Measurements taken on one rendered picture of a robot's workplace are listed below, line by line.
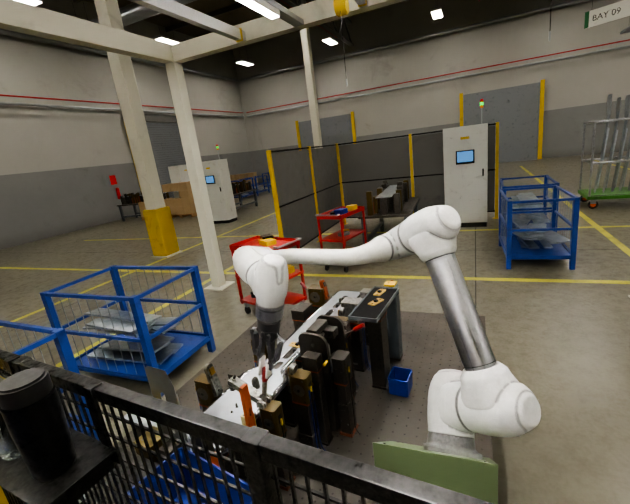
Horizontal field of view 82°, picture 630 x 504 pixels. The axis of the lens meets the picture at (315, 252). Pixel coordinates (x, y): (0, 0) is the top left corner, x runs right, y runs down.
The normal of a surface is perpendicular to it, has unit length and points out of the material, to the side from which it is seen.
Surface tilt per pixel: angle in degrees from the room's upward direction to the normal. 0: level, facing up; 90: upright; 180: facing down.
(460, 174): 90
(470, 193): 90
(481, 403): 79
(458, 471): 90
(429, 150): 90
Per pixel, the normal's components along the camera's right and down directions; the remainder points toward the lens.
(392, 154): -0.39, 0.29
